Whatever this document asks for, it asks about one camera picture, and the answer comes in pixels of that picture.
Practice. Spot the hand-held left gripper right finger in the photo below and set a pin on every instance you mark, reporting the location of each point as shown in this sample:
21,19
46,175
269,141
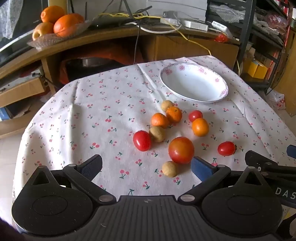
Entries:
201,168

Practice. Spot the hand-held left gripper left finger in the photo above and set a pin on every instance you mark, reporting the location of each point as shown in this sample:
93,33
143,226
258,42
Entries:
92,165

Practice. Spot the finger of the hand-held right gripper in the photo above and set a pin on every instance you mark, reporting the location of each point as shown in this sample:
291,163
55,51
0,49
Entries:
261,160
291,151

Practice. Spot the large red tomato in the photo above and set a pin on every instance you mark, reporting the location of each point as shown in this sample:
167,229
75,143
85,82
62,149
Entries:
181,150

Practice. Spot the small brown kiwi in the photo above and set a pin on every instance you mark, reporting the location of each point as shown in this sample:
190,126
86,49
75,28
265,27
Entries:
157,134
167,105
170,169

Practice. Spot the small red tomato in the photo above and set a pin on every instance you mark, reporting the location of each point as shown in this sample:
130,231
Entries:
195,115
226,148
141,140

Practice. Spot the small orange tangerine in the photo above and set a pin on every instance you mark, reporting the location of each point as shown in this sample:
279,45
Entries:
200,127
160,120
174,114

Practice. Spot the white floral plate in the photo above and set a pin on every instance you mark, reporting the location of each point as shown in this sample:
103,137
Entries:
194,81

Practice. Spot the cherry print tablecloth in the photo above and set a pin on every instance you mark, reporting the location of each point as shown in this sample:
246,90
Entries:
104,129

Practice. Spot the white plastic bag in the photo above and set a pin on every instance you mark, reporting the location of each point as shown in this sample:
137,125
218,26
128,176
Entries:
276,98

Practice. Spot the wooden cabinet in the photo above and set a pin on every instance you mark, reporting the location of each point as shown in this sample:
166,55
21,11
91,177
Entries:
289,69

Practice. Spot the yellow box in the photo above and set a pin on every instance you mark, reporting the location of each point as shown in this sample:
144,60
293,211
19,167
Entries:
257,68

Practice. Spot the blue book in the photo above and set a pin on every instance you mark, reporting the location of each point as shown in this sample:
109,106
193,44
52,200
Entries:
5,114

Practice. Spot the steel pot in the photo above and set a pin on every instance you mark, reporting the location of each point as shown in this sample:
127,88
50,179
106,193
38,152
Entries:
94,62

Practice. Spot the orange red plastic bag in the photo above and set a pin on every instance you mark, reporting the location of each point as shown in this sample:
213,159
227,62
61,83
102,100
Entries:
101,52

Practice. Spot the black metal shelf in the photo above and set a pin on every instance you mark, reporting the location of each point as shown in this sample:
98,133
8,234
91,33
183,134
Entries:
245,34

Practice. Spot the curved wooden desk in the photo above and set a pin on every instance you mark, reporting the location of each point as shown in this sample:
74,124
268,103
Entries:
104,37

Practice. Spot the small red wrapper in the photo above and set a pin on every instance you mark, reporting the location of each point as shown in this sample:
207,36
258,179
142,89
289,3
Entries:
220,37

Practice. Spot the glass fruit dish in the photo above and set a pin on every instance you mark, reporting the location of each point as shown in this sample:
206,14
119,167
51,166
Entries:
46,41

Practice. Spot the red packet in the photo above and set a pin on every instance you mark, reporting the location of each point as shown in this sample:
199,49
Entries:
276,20

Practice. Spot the white labelled device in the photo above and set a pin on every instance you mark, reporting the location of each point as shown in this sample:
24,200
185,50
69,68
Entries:
222,27

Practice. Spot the black router with antennas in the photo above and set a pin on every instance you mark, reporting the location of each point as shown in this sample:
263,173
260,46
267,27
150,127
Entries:
111,23

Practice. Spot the white flat box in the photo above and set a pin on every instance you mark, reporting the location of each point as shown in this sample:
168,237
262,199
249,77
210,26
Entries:
196,25

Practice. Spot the yellow apple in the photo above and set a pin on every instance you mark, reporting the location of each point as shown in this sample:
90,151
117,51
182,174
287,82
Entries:
42,30

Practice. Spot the white power strip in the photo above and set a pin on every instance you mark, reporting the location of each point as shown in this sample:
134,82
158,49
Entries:
170,21

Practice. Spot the bubble wrap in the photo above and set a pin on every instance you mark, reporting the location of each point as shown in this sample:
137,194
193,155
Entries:
226,11

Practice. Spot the black power adapter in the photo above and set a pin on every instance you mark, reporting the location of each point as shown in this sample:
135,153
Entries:
170,14

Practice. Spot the black monitor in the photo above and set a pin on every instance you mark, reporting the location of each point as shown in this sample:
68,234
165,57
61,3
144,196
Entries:
25,20

